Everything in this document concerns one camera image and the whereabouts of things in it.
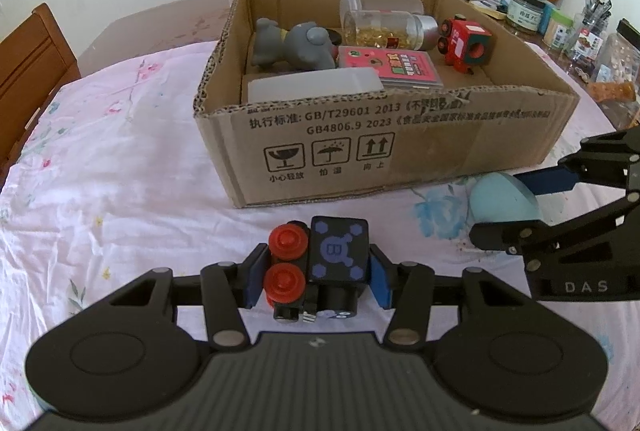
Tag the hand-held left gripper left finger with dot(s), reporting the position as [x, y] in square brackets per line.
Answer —
[255, 278]

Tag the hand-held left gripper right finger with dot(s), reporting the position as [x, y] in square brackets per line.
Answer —
[380, 281]

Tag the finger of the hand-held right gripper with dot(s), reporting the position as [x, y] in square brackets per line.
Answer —
[550, 178]
[500, 236]

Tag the light blue dome toy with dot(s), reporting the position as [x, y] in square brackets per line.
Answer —
[500, 201]

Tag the black toy train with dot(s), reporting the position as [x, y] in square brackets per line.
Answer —
[340, 251]

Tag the cardboard box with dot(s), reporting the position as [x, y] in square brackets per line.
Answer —
[450, 151]

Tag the red toy train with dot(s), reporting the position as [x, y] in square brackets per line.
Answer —
[470, 41]

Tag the pink card box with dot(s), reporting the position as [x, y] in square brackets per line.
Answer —
[390, 66]

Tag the white translucent plastic box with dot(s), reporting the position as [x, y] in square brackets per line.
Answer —
[310, 86]

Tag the clear jar of gold flakes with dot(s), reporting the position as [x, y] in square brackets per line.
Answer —
[380, 31]

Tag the grey elephant toy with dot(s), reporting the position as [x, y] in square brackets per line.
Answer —
[305, 46]

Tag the orange snack packet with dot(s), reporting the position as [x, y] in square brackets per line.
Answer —
[612, 91]

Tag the green-lidded container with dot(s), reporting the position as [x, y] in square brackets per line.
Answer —
[557, 31]

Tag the clear jar of utensils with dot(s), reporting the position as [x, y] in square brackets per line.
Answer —
[592, 31]

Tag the pink floral tablecloth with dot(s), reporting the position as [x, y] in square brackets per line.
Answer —
[125, 161]

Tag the empty clear plastic jar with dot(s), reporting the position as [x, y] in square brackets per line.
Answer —
[385, 3]

